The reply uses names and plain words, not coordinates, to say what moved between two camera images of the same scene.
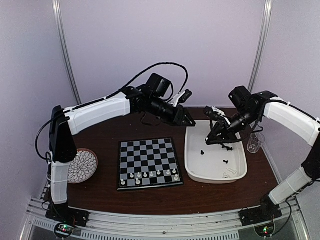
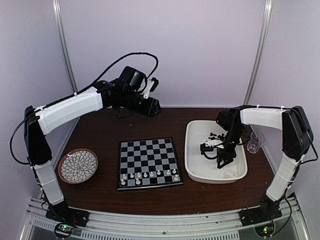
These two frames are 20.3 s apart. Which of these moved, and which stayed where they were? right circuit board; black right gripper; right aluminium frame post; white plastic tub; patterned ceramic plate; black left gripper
Moved: black left gripper; black right gripper
Stayed: white plastic tub; right circuit board; right aluminium frame post; patterned ceramic plate
